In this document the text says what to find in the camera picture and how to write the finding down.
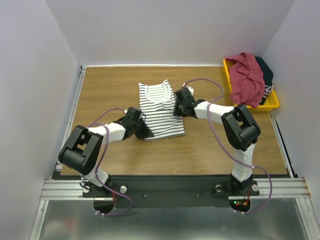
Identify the maroon red tank top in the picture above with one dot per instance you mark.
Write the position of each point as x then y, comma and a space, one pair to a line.
246, 80

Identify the black white striped tank top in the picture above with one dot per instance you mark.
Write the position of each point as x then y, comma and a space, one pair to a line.
157, 103

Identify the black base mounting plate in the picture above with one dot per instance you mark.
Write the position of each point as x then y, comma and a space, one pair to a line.
158, 191

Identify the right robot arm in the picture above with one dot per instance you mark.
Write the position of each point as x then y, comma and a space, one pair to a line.
241, 129

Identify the dark navy tank top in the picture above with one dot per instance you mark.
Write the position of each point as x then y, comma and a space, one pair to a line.
268, 76

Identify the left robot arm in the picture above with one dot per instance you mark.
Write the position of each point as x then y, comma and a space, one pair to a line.
85, 147

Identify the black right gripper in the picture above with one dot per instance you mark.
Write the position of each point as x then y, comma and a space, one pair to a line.
178, 107

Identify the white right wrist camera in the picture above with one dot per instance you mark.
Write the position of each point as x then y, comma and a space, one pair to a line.
185, 85

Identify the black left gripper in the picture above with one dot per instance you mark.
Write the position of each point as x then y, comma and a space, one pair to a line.
146, 132

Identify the left aluminium side rail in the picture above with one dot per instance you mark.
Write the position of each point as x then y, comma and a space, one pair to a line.
74, 105

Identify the yellow plastic bin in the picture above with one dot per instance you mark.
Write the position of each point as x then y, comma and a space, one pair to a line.
271, 101

